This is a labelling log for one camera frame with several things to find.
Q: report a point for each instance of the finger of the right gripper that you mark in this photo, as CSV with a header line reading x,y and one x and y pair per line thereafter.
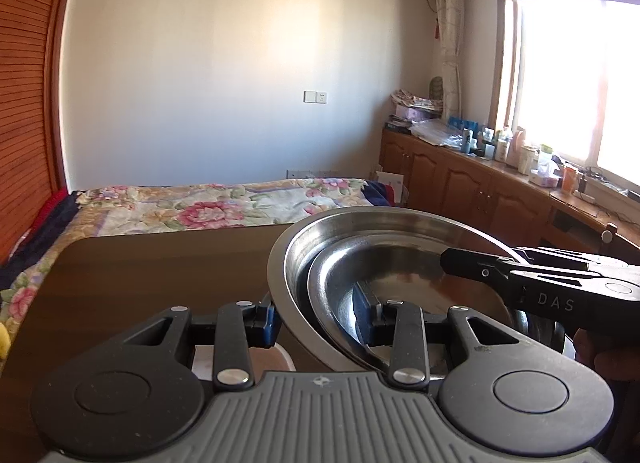
x,y
490,269
546,256

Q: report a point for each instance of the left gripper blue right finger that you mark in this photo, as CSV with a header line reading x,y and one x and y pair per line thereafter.
x,y
398,325

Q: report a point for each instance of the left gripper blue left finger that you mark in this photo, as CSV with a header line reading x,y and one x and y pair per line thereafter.
x,y
239,328

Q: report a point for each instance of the medium steel bowl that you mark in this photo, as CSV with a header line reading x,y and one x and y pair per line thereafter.
x,y
394,267

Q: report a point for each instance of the large steel bowl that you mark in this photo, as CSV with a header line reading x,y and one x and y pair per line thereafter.
x,y
293,252

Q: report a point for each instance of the right hand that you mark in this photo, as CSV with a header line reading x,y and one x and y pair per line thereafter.
x,y
619,364

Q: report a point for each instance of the wooden cabinet counter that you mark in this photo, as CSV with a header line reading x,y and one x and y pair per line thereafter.
x,y
494,198

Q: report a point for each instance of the orange cup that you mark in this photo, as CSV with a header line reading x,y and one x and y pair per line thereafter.
x,y
570,179

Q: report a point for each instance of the pink bottle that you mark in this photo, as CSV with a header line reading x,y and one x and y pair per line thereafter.
x,y
516,145

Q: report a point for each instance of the floral bed cover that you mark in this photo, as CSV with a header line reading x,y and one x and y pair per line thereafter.
x,y
143,210

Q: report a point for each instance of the white paper bag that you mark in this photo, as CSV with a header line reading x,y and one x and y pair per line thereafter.
x,y
393,184

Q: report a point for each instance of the yellow plush toy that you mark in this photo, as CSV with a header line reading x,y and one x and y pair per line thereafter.
x,y
5,342

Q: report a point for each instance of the patterned curtain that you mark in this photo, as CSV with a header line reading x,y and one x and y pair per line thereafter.
x,y
450,18

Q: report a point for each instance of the wooden louvered wardrobe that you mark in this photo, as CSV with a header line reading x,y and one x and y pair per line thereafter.
x,y
31,148

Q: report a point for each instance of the white wall switch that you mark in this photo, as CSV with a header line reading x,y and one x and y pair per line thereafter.
x,y
314,97

